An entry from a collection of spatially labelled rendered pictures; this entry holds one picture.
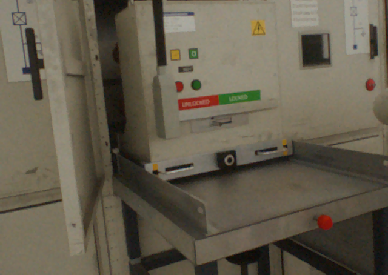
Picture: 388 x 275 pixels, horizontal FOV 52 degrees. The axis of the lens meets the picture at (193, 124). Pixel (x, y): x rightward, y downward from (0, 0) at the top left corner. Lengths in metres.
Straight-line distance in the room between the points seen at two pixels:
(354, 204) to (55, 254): 0.95
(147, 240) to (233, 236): 0.72
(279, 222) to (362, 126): 1.19
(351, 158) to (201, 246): 0.59
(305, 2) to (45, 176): 1.24
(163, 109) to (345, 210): 0.52
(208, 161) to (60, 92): 0.61
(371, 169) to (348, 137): 0.82
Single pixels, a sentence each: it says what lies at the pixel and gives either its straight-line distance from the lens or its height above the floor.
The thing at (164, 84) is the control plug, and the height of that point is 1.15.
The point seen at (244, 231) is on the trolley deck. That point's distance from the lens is 0.88.
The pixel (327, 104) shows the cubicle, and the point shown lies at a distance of 1.88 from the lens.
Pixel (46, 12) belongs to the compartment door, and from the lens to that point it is 0.81.
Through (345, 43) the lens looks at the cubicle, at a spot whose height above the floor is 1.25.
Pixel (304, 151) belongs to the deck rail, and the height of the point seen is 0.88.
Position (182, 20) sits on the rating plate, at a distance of 1.24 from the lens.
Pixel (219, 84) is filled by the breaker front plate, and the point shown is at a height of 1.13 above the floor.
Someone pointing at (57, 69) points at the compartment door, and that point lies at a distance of 0.79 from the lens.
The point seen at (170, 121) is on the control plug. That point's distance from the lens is 1.09.
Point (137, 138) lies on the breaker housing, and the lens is 1.29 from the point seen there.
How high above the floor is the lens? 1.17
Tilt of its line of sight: 7 degrees down
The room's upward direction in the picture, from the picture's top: 5 degrees counter-clockwise
